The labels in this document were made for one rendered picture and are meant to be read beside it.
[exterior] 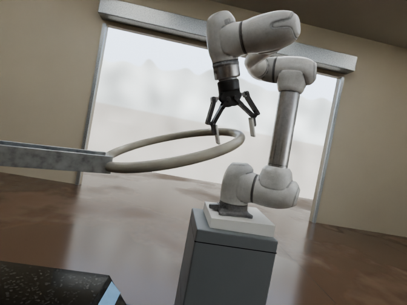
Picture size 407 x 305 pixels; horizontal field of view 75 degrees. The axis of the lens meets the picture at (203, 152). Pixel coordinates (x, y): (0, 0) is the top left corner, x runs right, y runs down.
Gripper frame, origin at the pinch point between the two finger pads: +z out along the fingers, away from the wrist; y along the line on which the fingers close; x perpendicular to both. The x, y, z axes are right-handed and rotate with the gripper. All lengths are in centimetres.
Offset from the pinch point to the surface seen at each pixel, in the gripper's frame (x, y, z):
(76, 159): 14, 50, -6
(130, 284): -106, 64, 119
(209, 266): -19, 14, 61
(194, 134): -18.1, 10.8, -1.3
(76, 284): 27, 55, 22
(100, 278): 23, 50, 24
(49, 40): -492, 155, -156
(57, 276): 23, 59, 20
